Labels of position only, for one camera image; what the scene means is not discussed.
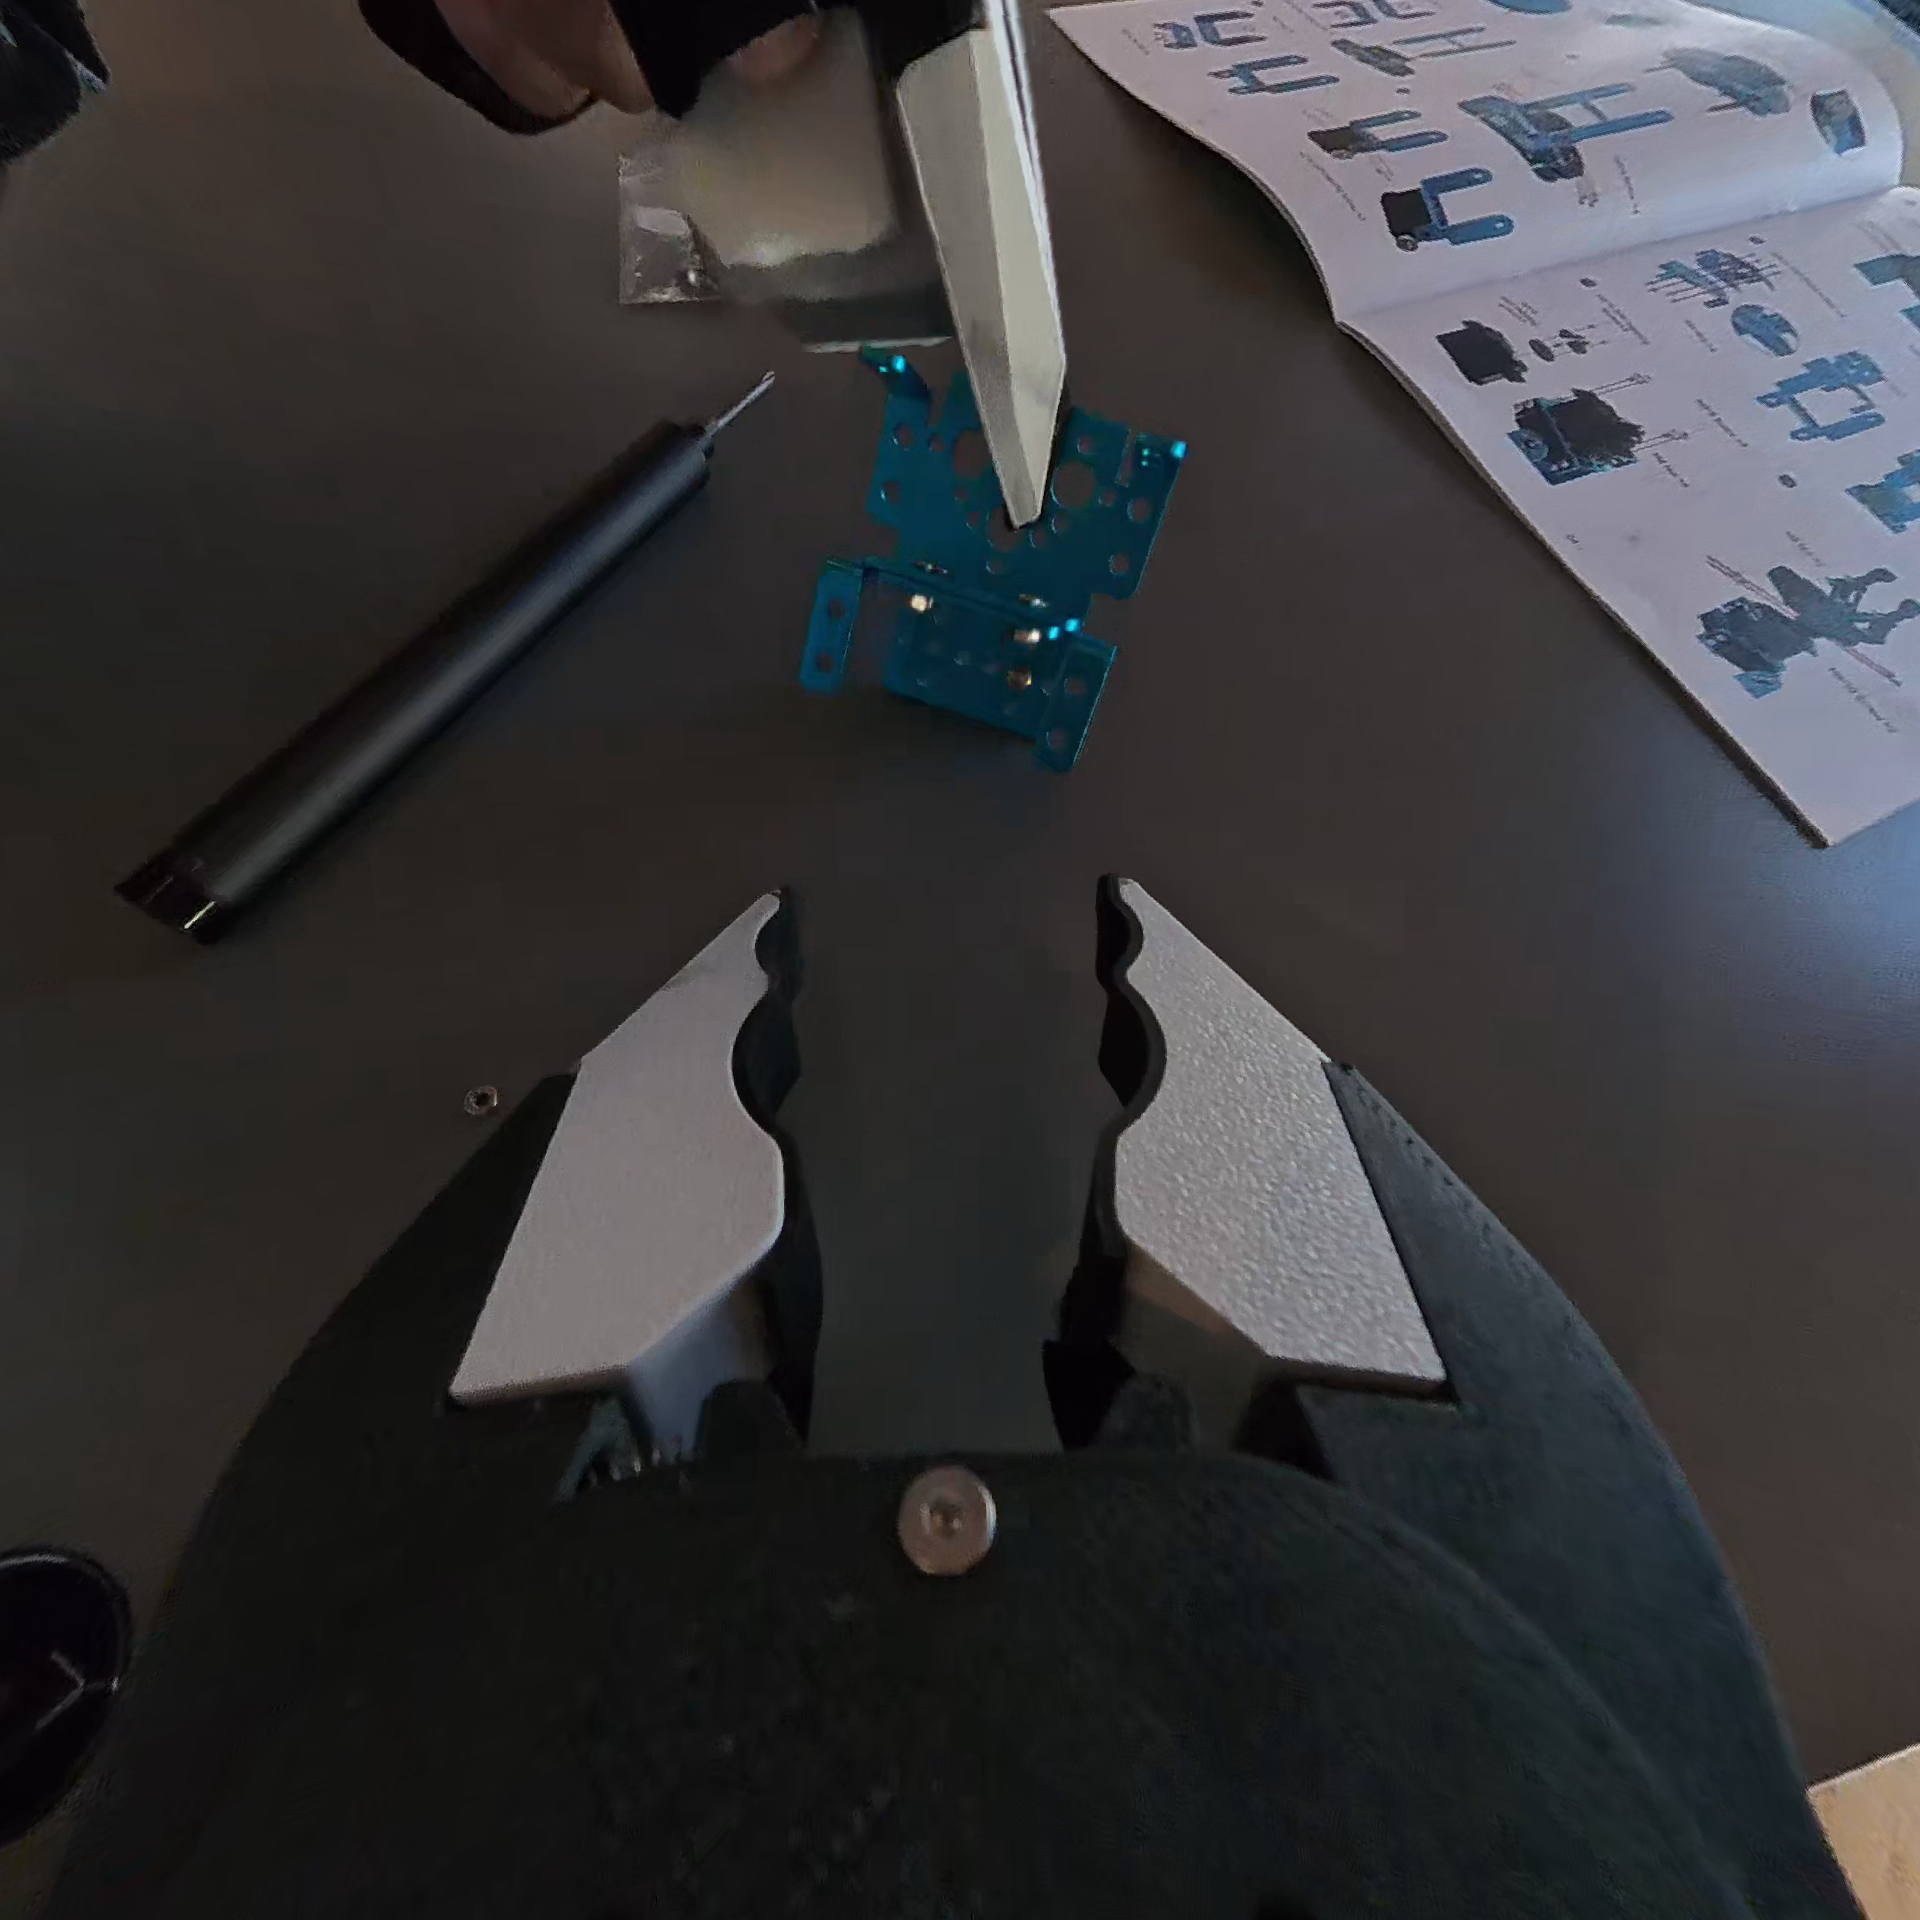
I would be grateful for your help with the black electric screwdriver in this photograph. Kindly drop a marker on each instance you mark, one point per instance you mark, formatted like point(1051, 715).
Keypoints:
point(450, 662)

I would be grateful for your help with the small clear screw bag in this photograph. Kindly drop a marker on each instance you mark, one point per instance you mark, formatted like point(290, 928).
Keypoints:
point(662, 241)

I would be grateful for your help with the white instruction booklet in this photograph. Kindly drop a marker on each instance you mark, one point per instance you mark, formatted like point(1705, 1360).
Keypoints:
point(1620, 300)

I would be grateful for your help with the black desk grommet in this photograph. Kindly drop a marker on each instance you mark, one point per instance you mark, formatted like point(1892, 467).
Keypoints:
point(53, 1663)

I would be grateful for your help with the person's left hand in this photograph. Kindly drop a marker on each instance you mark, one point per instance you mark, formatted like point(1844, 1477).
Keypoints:
point(525, 59)

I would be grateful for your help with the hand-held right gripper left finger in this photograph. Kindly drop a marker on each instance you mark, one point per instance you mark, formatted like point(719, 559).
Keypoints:
point(645, 1200)

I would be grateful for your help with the blue metal bracket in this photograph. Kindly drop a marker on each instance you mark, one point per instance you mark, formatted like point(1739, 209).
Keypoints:
point(923, 502)

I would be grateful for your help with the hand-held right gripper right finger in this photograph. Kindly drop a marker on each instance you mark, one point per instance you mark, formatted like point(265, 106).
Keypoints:
point(1259, 1183)

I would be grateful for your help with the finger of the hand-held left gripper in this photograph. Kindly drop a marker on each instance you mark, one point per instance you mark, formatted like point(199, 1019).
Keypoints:
point(999, 300)

